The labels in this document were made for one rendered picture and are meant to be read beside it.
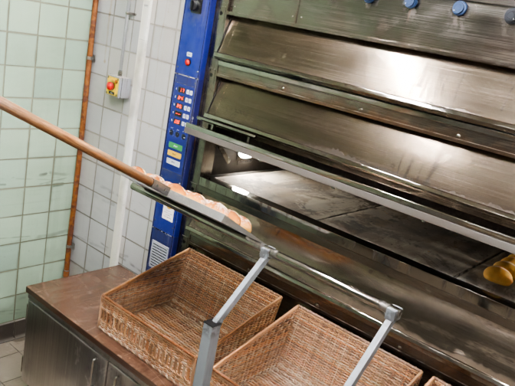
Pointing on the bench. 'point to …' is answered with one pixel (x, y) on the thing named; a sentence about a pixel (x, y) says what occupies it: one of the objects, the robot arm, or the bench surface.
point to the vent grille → (158, 253)
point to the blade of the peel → (198, 208)
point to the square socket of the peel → (160, 187)
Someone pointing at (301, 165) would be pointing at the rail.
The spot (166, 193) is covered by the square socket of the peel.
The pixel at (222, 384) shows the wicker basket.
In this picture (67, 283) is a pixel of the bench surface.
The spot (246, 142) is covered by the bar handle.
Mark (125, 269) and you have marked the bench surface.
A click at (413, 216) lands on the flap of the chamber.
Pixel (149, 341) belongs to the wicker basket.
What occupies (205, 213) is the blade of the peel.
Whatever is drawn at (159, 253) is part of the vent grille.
